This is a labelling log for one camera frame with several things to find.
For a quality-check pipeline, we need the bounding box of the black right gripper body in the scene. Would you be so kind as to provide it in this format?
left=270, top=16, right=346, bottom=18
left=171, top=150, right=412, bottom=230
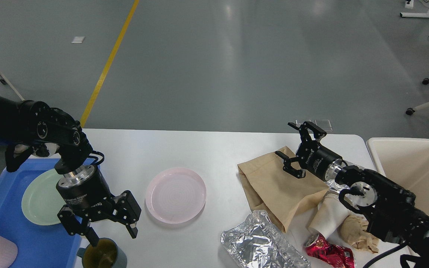
left=296, top=140, right=343, bottom=182

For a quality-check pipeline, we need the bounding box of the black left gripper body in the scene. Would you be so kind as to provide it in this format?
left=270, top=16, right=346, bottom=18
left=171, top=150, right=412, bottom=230
left=56, top=165, right=116, bottom=224

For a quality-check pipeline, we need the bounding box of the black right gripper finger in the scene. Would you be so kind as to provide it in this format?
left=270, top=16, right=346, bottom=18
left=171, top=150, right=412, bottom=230
left=275, top=150, right=305, bottom=179
left=287, top=121, right=327, bottom=143

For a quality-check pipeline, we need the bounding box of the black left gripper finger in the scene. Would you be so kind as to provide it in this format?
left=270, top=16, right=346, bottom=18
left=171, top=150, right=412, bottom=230
left=57, top=205, right=100, bottom=247
left=109, top=190, right=142, bottom=239

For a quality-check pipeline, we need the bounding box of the grey-green mug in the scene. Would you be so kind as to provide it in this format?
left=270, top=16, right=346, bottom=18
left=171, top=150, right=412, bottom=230
left=76, top=238, right=128, bottom=268

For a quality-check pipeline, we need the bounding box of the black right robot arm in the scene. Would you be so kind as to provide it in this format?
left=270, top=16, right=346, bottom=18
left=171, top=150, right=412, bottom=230
left=275, top=121, right=429, bottom=268

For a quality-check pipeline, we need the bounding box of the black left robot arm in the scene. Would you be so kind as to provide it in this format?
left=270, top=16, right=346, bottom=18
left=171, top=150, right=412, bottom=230
left=0, top=96, right=142, bottom=246

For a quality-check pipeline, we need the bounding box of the brown paper bag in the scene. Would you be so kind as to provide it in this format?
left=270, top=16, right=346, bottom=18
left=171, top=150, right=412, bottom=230
left=237, top=152, right=328, bottom=233

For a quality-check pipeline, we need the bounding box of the blue plastic tray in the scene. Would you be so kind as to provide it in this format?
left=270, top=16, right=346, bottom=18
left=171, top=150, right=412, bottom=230
left=0, top=159, right=81, bottom=268

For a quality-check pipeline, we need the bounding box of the light green plate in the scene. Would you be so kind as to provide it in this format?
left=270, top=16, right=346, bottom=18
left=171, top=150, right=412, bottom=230
left=21, top=169, right=66, bottom=226

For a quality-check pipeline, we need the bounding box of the crushed white paper cup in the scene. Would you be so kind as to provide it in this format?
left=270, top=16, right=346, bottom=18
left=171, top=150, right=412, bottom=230
left=308, top=190, right=352, bottom=239

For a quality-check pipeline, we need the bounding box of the pink plate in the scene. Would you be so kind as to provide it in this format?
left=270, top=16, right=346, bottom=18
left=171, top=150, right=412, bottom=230
left=145, top=167, right=207, bottom=224

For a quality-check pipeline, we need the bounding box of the crumpled brown paper ball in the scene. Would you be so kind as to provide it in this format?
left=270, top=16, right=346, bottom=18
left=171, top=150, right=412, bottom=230
left=339, top=215, right=379, bottom=254

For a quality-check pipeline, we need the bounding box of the crumpled aluminium foil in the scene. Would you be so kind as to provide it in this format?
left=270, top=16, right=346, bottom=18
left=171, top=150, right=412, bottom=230
left=220, top=210, right=311, bottom=268

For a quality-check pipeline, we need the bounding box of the crushed red can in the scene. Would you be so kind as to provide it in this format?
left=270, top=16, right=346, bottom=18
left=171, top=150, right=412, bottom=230
left=303, top=233, right=356, bottom=268

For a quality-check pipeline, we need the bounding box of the beige plastic bin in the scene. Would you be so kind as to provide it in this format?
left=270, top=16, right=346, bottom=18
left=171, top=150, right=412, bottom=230
left=366, top=137, right=429, bottom=215

